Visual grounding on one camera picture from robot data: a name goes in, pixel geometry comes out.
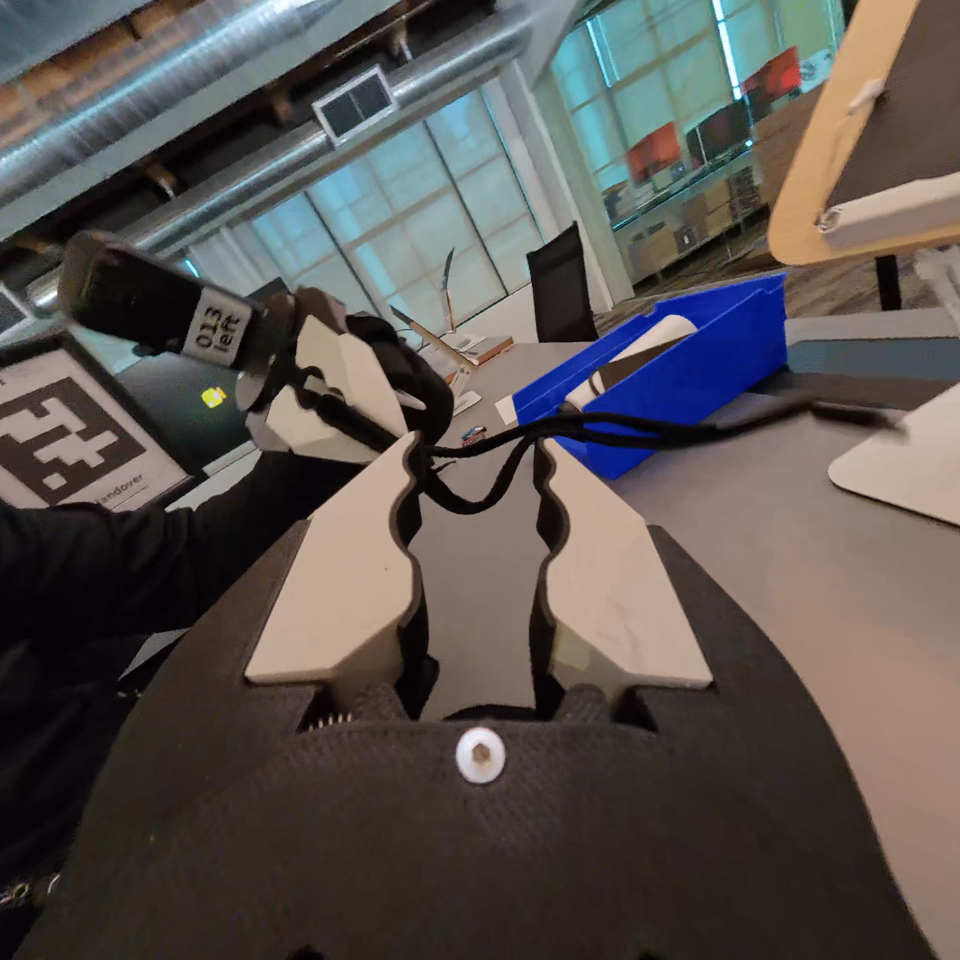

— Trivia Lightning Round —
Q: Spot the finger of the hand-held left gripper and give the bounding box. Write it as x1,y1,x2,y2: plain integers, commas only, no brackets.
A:
245,390,387,456
290,290,411,447

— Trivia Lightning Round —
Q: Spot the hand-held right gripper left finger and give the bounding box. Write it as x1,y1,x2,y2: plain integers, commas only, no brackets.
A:
243,432,441,721

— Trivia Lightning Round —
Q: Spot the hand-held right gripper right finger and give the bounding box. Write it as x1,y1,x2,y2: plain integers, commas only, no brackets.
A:
525,438,717,721

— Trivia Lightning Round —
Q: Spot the black velcro strap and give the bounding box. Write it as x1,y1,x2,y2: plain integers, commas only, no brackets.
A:
348,308,909,519

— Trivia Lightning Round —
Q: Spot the person's left forearm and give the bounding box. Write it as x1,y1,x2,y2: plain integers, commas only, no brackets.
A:
0,443,384,706

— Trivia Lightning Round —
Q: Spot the large black monitor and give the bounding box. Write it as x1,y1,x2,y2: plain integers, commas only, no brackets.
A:
113,342,286,474

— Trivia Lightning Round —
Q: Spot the black framed tag sign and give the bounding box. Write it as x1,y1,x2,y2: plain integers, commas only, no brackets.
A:
0,338,196,511

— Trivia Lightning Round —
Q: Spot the black office chair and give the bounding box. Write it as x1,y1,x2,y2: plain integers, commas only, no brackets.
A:
525,222,601,343

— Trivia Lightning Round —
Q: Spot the blue plastic bin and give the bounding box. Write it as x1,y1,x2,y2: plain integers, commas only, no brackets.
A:
495,270,789,481

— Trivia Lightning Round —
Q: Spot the white roll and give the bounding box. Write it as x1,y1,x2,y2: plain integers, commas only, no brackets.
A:
563,315,699,414

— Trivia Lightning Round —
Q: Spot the white vent grille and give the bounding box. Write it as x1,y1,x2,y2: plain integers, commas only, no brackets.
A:
312,68,399,144

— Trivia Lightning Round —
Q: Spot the white board stand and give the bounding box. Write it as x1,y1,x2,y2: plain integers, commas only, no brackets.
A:
818,173,960,526

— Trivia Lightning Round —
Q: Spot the orange 3D printer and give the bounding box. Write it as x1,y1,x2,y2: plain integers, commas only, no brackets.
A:
743,45,804,106
627,123,684,181

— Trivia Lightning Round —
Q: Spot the wooden board with black mat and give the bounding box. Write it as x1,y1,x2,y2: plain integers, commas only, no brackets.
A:
768,0,960,268

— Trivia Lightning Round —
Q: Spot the silver ventilation duct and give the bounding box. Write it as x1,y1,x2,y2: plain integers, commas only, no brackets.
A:
0,0,594,301
0,0,376,196

